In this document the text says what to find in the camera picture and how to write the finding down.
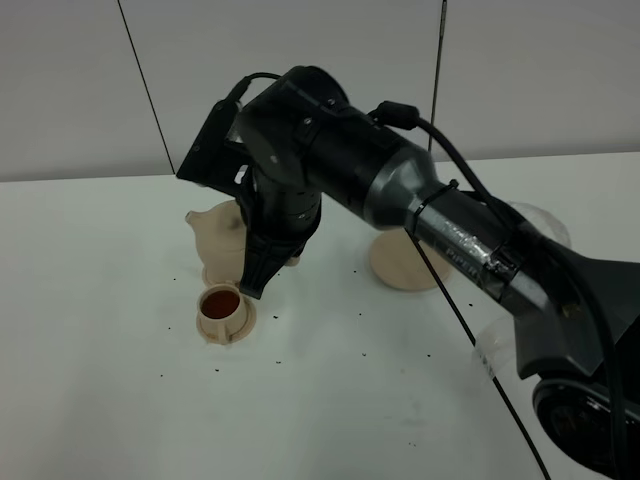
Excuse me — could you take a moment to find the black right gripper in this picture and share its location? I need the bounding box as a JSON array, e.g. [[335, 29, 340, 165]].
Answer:
[[237, 165, 322, 299]]

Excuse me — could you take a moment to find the beige ceramic teapot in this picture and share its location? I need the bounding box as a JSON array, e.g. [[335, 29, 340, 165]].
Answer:
[[185, 199, 301, 286]]

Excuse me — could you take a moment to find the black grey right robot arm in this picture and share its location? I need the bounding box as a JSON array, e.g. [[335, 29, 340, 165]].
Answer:
[[235, 67, 639, 479]]

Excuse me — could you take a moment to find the round beige teapot saucer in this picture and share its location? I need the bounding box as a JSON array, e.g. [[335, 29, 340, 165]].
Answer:
[[369, 229, 438, 292]]

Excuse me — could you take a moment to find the near beige cup saucer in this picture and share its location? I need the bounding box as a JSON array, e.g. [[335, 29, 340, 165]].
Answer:
[[196, 298, 256, 343]]

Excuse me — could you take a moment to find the beige cup saucer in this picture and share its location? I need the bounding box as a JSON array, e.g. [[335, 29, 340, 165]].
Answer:
[[201, 267, 239, 287], [196, 298, 256, 343]]

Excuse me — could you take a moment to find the far beige cup saucer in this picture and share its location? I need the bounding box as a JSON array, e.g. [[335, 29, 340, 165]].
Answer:
[[201, 267, 239, 287]]

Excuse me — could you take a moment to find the near beige teacup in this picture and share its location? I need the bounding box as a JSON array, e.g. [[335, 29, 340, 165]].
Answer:
[[197, 284, 248, 345]]

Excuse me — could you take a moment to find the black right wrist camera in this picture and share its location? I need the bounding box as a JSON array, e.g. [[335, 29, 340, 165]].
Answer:
[[176, 99, 252, 197]]

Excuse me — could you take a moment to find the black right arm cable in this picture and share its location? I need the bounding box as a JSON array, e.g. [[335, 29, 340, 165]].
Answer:
[[227, 72, 626, 480]]

